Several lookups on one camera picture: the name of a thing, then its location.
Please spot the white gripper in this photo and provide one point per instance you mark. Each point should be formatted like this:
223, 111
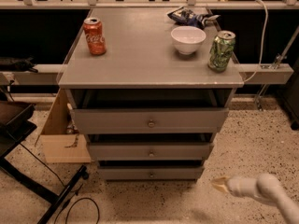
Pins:
235, 186

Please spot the grey bottom drawer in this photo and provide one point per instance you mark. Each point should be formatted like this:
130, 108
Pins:
151, 170

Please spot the grey drawer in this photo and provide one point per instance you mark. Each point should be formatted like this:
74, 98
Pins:
151, 170
149, 146
148, 111

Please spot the grey drawer cabinet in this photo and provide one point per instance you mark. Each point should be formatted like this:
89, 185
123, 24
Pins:
140, 56

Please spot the grey middle drawer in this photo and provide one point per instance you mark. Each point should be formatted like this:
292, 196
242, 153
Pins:
149, 146

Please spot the grey top drawer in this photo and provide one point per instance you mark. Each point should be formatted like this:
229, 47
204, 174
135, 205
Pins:
148, 111

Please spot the green soda can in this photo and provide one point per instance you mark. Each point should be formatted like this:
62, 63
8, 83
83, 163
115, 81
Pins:
221, 50

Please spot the white ceramic bowl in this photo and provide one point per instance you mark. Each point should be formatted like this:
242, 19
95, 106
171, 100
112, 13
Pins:
187, 39

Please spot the cardboard box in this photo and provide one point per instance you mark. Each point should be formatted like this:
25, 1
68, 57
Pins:
59, 137

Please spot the blue chip bag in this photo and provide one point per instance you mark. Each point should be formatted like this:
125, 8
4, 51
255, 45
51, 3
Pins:
186, 17

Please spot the orange coca-cola can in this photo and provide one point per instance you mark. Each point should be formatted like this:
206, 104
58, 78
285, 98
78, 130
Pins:
93, 30

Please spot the metal railing frame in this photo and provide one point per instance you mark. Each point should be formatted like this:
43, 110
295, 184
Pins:
149, 4

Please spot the black bag on rail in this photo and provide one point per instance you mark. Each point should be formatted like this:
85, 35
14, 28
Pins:
17, 64

